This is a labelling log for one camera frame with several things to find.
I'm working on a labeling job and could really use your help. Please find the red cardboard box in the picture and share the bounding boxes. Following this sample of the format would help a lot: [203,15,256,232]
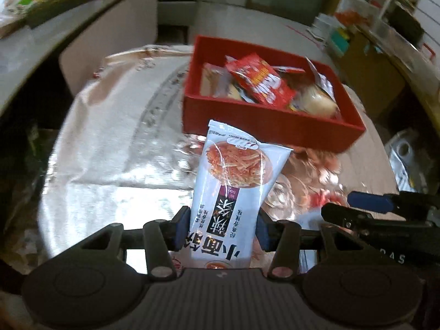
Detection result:
[181,35,367,153]

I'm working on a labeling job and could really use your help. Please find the waffle snack packet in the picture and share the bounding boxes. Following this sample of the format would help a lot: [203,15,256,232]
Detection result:
[200,62,241,101]

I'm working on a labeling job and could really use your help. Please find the pale bread packet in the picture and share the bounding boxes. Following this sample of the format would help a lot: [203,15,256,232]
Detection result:
[292,84,341,119]

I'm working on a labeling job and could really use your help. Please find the white plastic bag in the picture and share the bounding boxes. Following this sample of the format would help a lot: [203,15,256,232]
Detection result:
[0,0,47,24]

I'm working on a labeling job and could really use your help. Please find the silver white strip packet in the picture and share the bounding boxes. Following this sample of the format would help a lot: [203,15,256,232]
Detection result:
[304,57,336,100]

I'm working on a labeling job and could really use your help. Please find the stacked white containers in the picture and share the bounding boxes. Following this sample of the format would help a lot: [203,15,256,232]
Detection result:
[311,14,336,41]

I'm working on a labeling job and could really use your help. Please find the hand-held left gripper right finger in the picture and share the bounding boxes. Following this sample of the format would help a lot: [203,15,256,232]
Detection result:
[257,209,376,280]

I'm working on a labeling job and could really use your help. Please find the red snack packet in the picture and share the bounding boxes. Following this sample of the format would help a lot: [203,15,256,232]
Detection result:
[225,53,297,105]

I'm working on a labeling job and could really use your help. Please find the clear plastic sheet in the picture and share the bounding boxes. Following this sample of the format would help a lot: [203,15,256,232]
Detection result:
[364,21,440,87]

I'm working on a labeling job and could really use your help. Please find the dark green box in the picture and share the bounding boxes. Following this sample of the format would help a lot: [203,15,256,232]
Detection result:
[24,0,105,30]

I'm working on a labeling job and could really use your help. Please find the dark woven bag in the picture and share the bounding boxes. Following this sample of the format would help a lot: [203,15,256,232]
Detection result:
[392,2,425,47]

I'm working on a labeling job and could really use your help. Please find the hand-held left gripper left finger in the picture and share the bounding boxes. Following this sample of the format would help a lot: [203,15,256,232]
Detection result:
[64,206,191,280]

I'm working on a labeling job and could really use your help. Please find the wooden cabinet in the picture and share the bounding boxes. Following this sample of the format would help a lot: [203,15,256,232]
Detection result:
[339,24,440,125]

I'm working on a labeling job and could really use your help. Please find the silver floral tablecloth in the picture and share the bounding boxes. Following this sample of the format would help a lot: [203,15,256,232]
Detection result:
[38,43,403,272]

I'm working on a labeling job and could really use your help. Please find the silver foil bag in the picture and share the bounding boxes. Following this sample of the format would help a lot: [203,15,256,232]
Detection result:
[385,129,430,193]

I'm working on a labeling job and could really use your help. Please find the green and yellow boxes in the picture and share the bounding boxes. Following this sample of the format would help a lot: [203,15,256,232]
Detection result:
[326,27,353,57]

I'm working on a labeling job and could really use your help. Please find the grey counter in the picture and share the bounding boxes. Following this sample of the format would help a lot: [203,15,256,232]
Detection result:
[0,0,159,117]

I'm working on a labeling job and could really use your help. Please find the red plastic bag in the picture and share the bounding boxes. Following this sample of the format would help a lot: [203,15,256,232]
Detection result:
[335,10,361,27]

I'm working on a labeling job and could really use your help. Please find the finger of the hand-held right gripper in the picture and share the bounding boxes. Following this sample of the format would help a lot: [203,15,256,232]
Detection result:
[347,191,440,221]
[321,202,407,237]

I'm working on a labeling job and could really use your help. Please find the white noodle snack packet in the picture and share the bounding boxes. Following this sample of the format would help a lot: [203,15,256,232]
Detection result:
[187,120,294,269]

